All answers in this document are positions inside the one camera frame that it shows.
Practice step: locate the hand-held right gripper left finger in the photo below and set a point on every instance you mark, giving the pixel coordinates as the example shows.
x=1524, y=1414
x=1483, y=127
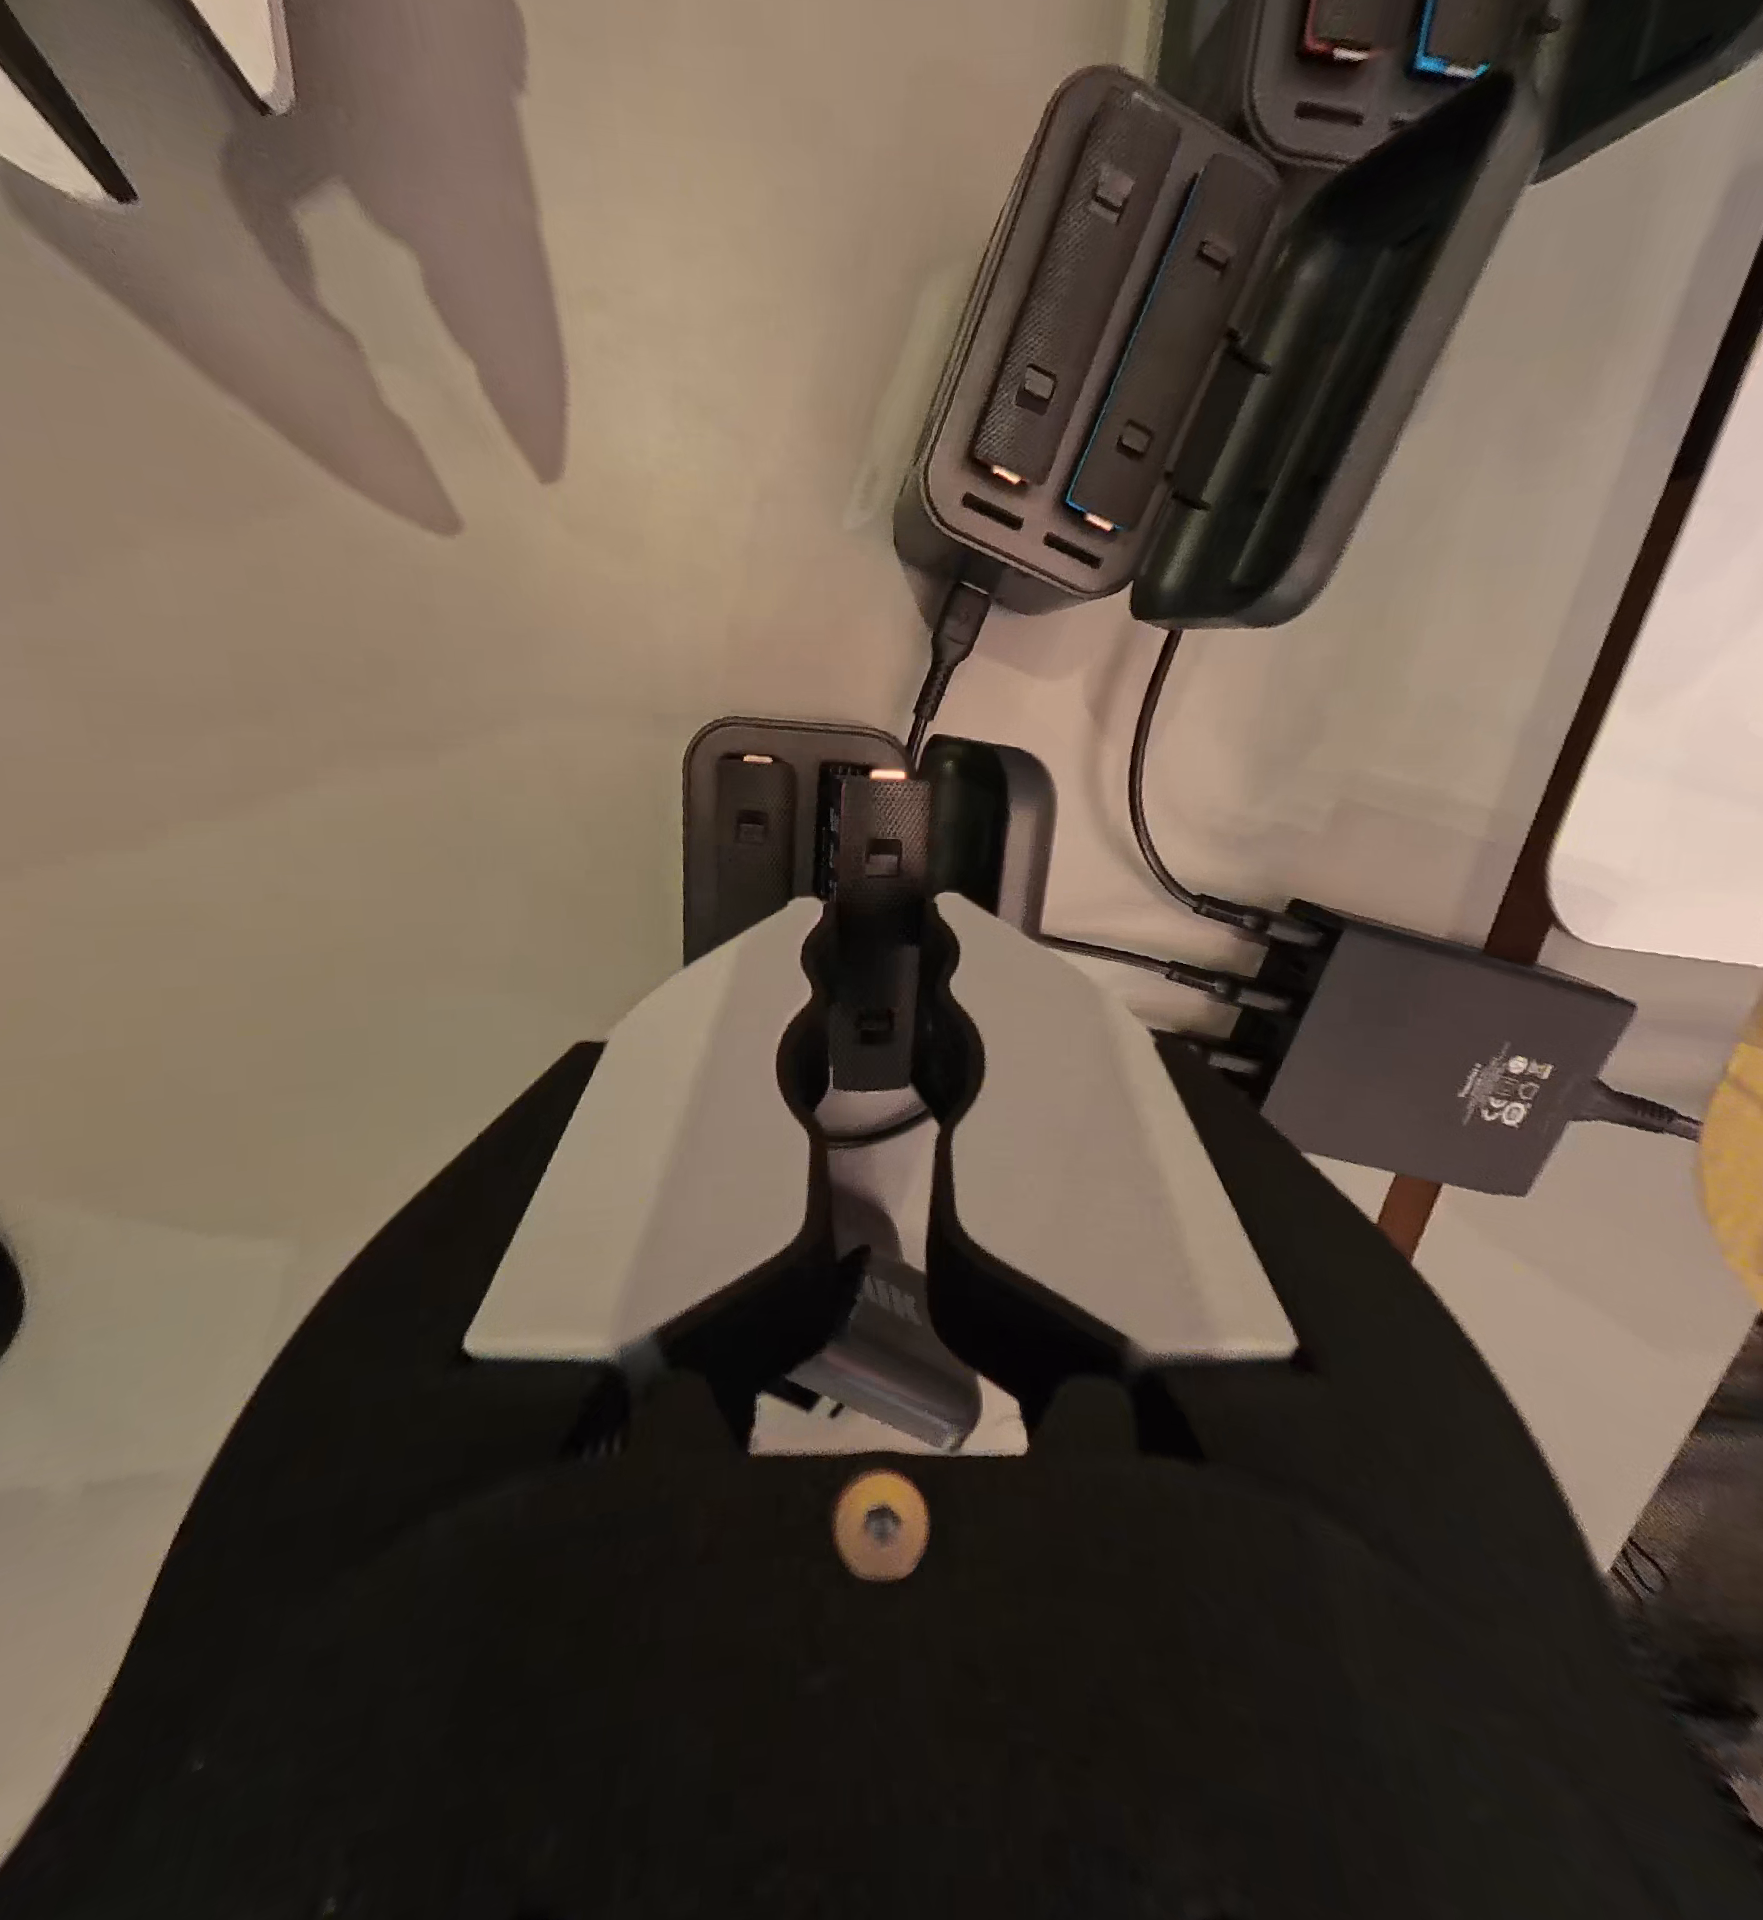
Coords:
x=656, y=1184

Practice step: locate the black usb charging hub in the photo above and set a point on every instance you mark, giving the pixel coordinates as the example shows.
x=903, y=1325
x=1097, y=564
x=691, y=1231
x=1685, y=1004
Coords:
x=1452, y=1050

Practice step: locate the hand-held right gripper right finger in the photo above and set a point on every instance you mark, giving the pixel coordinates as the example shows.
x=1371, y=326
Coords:
x=1107, y=1201

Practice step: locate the orange trimmed black battery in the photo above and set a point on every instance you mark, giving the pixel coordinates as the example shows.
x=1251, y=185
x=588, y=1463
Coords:
x=1338, y=23
x=883, y=899
x=753, y=840
x=1070, y=300

